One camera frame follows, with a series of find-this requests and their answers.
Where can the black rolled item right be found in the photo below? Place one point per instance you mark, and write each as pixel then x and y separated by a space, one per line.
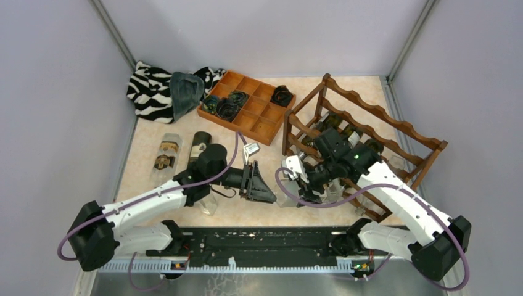
pixel 281 96

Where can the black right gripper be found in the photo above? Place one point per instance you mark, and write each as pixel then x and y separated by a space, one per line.
pixel 306 193

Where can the zebra striped cloth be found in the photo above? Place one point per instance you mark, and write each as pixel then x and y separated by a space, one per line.
pixel 148 89

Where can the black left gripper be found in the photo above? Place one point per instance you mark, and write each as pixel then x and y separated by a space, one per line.
pixel 253 187

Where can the dark wine bottle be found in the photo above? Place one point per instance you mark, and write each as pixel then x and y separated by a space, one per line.
pixel 352 134
pixel 200 141
pixel 330 120

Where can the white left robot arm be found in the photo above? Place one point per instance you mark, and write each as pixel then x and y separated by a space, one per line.
pixel 100 232

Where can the dark wine bottle lying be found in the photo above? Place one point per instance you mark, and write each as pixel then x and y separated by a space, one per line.
pixel 200 141

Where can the clear bottle black cap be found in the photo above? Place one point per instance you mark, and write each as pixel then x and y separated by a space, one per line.
pixel 331 193

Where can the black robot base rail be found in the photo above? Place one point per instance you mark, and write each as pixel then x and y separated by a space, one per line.
pixel 314 249

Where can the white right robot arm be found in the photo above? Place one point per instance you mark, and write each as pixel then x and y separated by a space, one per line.
pixel 432 240

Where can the small clear glass bottle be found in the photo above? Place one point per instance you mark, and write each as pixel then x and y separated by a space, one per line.
pixel 208 204

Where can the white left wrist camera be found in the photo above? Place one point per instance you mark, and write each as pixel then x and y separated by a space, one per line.
pixel 249 150

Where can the dark wine bottle front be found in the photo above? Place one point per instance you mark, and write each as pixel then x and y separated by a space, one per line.
pixel 352 134

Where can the clear liquor bottle gold label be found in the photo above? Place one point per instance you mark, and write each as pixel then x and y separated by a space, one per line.
pixel 165 163

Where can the orange wooden compartment tray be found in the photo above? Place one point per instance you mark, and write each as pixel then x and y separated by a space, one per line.
pixel 258 118

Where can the dark wine bottle back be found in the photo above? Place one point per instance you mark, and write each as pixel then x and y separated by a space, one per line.
pixel 330 120

